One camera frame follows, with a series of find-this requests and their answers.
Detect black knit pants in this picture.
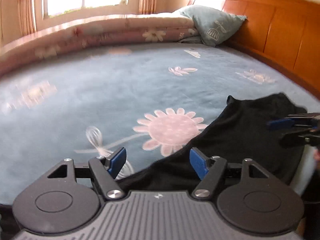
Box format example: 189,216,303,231
118,93,309,194

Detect light blue pillow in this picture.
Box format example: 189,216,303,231
175,5,247,47

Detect orange wooden headboard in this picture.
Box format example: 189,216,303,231
189,0,319,98

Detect light blue floral bedsheet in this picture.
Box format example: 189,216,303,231
1,43,319,205

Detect pink floral quilt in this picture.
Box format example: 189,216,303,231
1,13,199,75

